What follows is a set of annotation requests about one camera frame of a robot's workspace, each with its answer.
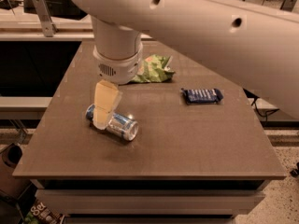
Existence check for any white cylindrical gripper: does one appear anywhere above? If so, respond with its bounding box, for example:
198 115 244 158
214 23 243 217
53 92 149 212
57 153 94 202
93 45 143 130

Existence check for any blue silver redbull can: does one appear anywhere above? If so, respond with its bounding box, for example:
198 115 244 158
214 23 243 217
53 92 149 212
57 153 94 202
84 103 139 142

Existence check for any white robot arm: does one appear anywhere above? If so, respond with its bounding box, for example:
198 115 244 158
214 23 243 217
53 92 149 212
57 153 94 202
72 0 299 119

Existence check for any green chip bag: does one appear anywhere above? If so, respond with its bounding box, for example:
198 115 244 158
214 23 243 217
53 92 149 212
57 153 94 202
131 54 175 84

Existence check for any blue snack bar wrapper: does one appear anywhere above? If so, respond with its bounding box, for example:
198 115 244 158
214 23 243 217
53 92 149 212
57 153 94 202
181 89 223 105

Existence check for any black box on floor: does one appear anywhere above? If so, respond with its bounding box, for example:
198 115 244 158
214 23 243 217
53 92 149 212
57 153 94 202
23 0 86 20

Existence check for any brown wooden table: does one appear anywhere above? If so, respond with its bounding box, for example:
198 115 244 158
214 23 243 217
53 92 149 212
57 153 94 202
15 41 286 223

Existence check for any brown bin with hole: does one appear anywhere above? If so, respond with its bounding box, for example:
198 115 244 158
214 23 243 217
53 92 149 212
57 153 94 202
0 143 30 199

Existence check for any printed snack package on floor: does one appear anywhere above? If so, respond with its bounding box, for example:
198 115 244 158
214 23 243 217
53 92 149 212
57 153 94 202
23 200 64 224

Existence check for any left metal rail bracket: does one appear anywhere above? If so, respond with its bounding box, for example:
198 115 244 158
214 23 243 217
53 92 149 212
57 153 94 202
32 0 57 37

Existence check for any metal rail bracket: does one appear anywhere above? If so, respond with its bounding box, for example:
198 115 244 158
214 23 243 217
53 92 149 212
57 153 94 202
280 0 298 12
32 0 57 37

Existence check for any right metal rail bracket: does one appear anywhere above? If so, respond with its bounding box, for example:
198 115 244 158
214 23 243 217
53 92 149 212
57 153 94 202
280 0 298 12

